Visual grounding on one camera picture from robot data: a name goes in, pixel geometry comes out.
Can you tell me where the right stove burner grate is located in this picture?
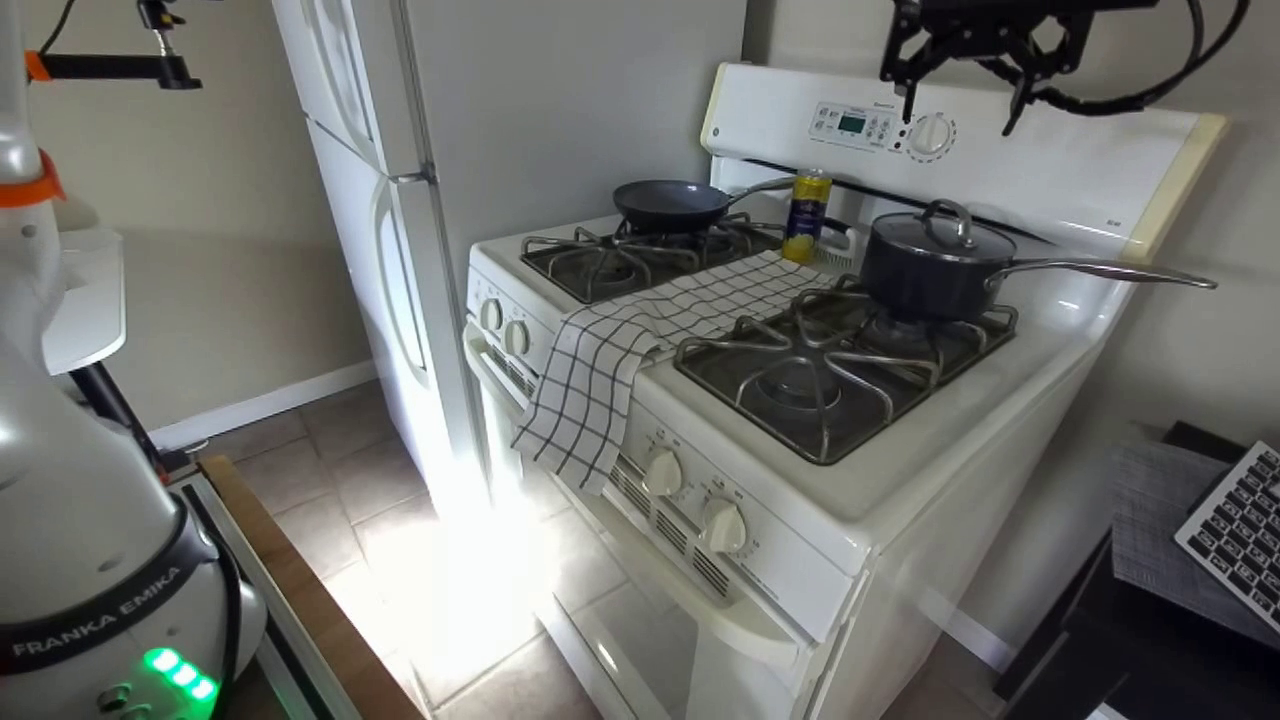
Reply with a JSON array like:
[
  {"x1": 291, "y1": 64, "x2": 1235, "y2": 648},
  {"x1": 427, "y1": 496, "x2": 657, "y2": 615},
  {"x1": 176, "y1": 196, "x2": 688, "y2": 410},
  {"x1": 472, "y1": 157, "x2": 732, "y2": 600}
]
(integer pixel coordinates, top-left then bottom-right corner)
[{"x1": 674, "y1": 274, "x2": 1021, "y2": 467}]

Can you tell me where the white gas stove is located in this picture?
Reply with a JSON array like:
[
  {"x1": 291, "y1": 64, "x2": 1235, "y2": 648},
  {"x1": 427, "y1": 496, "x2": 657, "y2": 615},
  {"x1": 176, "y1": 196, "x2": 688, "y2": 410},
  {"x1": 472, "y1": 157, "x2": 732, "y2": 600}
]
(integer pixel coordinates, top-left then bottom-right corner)
[{"x1": 462, "y1": 64, "x2": 1229, "y2": 720}]

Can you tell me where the black orange camera mount bar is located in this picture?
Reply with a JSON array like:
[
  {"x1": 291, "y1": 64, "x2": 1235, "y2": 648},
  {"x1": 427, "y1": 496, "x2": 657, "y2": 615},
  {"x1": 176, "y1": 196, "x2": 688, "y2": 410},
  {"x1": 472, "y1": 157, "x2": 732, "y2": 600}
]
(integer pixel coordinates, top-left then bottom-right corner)
[{"x1": 24, "y1": 0, "x2": 198, "y2": 90}]

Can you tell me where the white refrigerator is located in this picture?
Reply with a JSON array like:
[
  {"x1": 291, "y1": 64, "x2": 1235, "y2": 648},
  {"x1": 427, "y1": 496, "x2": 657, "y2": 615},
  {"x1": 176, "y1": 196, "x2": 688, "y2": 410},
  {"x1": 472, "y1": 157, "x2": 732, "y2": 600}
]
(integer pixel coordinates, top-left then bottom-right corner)
[{"x1": 271, "y1": 0, "x2": 749, "y2": 515}]

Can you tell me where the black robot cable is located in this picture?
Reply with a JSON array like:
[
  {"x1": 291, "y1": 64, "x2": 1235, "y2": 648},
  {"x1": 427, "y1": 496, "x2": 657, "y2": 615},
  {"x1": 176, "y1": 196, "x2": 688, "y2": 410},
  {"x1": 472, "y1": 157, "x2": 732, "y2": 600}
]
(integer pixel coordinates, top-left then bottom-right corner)
[{"x1": 1022, "y1": 0, "x2": 1257, "y2": 119}]

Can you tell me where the black saucepan with long handle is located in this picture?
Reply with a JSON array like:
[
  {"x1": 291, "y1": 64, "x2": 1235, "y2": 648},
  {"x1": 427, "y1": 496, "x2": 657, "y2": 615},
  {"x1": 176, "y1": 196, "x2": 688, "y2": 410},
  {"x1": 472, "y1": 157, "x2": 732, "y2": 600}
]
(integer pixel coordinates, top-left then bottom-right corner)
[{"x1": 859, "y1": 231, "x2": 1210, "y2": 323}]

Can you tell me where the left stove burner grate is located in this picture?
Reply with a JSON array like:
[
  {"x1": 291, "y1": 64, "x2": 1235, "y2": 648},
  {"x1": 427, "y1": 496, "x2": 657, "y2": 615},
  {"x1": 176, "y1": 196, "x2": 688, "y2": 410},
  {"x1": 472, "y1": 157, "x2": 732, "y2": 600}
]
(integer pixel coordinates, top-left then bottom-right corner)
[{"x1": 521, "y1": 211, "x2": 777, "y2": 303}]

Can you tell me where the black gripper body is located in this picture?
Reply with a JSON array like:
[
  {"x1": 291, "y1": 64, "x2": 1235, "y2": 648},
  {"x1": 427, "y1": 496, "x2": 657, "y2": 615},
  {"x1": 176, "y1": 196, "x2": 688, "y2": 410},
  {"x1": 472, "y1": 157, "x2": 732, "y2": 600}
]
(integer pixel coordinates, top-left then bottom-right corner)
[{"x1": 879, "y1": 0, "x2": 1096, "y2": 83}]

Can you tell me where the glass pot lid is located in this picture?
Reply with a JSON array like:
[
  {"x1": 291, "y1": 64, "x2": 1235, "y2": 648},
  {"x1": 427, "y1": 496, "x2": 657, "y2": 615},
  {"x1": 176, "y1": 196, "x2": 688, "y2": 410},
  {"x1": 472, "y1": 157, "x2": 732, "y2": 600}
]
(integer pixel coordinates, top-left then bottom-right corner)
[{"x1": 871, "y1": 201, "x2": 1014, "y2": 262}]

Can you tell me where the black side table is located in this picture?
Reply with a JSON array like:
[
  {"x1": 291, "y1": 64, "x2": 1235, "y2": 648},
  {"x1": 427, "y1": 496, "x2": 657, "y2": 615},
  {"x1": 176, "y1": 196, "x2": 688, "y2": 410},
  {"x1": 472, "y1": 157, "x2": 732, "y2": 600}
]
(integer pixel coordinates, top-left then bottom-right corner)
[{"x1": 996, "y1": 420, "x2": 1280, "y2": 720}]

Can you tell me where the white black checkered dish towel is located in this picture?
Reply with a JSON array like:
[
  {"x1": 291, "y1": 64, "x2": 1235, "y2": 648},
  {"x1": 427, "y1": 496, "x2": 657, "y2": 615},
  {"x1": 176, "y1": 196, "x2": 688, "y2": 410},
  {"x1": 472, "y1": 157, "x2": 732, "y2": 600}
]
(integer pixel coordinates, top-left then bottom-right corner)
[{"x1": 513, "y1": 251, "x2": 822, "y2": 489}]

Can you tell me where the yellow-labelled spice bottle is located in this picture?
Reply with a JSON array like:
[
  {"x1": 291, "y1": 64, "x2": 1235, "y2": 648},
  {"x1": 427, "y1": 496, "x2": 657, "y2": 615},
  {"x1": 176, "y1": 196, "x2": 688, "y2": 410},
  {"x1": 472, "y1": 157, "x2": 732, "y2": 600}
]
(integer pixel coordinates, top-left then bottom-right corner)
[{"x1": 778, "y1": 170, "x2": 833, "y2": 262}]

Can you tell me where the stove burner grate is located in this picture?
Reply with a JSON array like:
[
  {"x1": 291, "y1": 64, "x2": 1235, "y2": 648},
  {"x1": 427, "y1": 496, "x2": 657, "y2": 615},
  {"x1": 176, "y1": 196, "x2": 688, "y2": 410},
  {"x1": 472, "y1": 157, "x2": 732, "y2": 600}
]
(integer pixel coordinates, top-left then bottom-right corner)
[
  {"x1": 521, "y1": 211, "x2": 777, "y2": 303},
  {"x1": 674, "y1": 274, "x2": 1021, "y2": 467}
]

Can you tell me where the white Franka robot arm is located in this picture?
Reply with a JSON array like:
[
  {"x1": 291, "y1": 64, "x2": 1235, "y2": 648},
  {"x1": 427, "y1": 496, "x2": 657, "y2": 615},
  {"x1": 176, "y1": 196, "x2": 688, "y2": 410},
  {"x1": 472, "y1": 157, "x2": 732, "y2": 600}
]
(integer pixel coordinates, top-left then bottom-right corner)
[{"x1": 5, "y1": 24, "x2": 1100, "y2": 720}]

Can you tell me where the white keyboard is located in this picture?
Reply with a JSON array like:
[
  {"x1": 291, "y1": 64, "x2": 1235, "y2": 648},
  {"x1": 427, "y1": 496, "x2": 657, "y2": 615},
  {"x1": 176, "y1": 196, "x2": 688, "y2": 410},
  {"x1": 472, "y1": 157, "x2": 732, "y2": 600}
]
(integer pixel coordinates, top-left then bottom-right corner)
[{"x1": 1176, "y1": 438, "x2": 1280, "y2": 631}]

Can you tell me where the dark frying pan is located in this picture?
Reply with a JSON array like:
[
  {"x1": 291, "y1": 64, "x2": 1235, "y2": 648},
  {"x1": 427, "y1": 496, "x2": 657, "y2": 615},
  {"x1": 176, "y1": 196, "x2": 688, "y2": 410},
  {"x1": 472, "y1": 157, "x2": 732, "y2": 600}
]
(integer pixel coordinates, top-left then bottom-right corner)
[{"x1": 611, "y1": 179, "x2": 754, "y2": 231}]

